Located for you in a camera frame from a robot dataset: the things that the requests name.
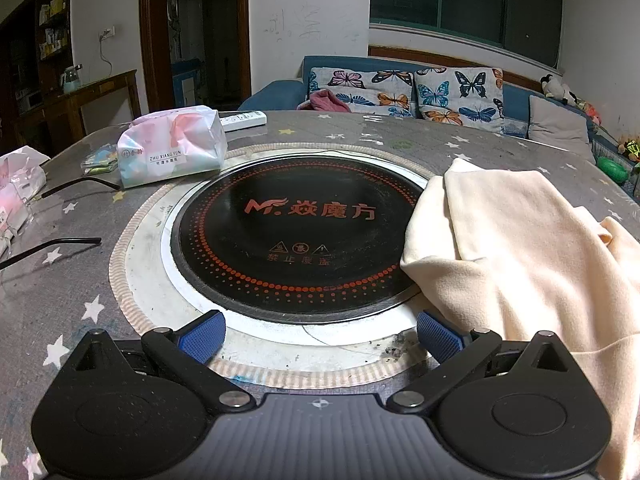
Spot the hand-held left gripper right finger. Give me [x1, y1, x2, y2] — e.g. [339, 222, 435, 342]
[386, 310, 572, 417]

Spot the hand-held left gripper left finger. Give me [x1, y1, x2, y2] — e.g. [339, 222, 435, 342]
[72, 310, 254, 417]

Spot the cream sweatshirt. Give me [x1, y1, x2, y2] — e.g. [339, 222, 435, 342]
[400, 157, 640, 480]

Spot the round black induction cooktop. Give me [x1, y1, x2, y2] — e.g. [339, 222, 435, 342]
[160, 147, 441, 331]

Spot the pastel tissue pack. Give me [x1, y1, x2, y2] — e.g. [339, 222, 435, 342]
[116, 105, 229, 189]
[0, 146, 49, 257]

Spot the small green snack packet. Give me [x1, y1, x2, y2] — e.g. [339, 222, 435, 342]
[81, 142, 121, 177]

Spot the butterfly print cushion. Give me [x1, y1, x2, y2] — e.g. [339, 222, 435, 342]
[307, 66, 417, 119]
[413, 66, 506, 136]

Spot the grey pillow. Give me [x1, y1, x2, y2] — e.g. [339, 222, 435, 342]
[527, 95, 599, 164]

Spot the blue corner sofa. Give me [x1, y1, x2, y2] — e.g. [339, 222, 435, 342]
[238, 55, 640, 201]

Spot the pink cloth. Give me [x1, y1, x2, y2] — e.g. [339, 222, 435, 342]
[297, 88, 354, 114]

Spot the wooden sideboard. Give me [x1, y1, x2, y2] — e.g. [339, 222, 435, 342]
[14, 69, 142, 147]

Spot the pink plush toy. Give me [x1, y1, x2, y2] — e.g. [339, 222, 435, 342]
[575, 95, 604, 126]

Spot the black and white plush toy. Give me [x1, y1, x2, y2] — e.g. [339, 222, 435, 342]
[539, 74, 579, 106]

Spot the clear kettle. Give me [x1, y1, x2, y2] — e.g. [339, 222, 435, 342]
[60, 63, 84, 94]

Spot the dark sliding window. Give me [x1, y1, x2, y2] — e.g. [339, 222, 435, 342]
[369, 0, 564, 69]

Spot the dark wooden shelf cabinet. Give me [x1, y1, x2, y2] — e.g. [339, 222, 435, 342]
[0, 0, 74, 147]

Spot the black cable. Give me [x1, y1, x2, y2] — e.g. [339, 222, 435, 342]
[0, 237, 103, 272]
[42, 176, 124, 199]

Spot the dark wooden door frame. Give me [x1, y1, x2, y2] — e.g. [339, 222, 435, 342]
[138, 0, 252, 117]

